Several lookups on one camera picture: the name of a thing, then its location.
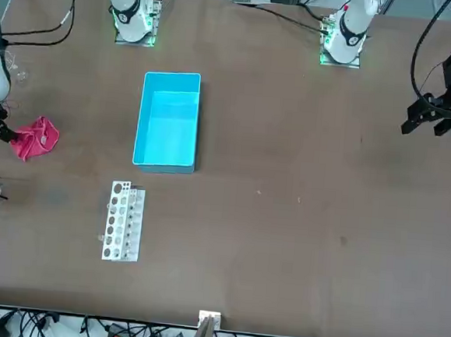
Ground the black arm cable white tag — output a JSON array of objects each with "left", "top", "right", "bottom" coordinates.
[{"left": 0, "top": 0, "right": 76, "bottom": 42}]

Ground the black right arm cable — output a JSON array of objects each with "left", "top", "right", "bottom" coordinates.
[{"left": 0, "top": 0, "right": 79, "bottom": 51}]

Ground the small clear glass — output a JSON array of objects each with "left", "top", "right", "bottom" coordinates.
[{"left": 13, "top": 66, "right": 33, "bottom": 87}]

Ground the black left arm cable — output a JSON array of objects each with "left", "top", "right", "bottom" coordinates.
[{"left": 407, "top": 0, "right": 451, "bottom": 102}]

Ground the white test tube rack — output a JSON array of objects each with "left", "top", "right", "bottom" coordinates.
[{"left": 93, "top": 179, "right": 148, "bottom": 265}]

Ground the aluminium camera post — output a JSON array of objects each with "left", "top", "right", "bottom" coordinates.
[{"left": 195, "top": 309, "right": 224, "bottom": 337}]

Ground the blue plastic storage box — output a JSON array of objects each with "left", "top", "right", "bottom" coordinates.
[{"left": 130, "top": 67, "right": 205, "bottom": 177}]

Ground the black cable across table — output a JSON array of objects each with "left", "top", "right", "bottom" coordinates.
[{"left": 235, "top": 1, "right": 330, "bottom": 34}]

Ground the red cloth rag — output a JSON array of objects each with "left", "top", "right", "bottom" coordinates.
[{"left": 7, "top": 114, "right": 62, "bottom": 166}]

